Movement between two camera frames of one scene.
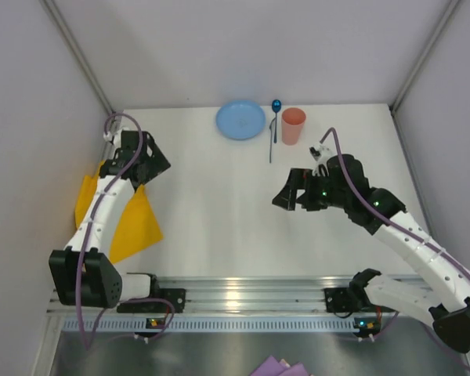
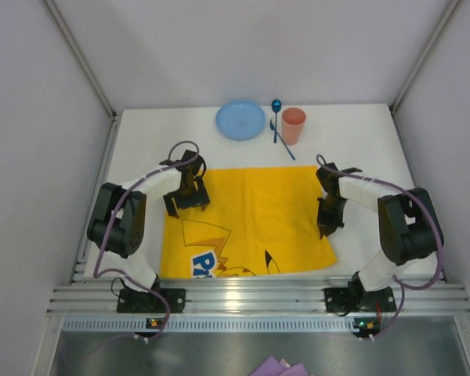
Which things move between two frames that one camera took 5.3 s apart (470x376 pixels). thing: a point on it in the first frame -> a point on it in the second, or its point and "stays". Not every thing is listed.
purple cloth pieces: (272, 366) stays
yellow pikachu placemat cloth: (135, 229) -> (258, 220)
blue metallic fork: (270, 138) -> (273, 129)
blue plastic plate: (240, 120) stays
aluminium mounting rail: (246, 294) stays
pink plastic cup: (292, 122) stays
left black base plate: (175, 296) stays
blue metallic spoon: (276, 106) stays
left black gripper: (150, 155) -> (186, 197)
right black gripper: (303, 189) -> (330, 216)
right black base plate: (341, 300) stays
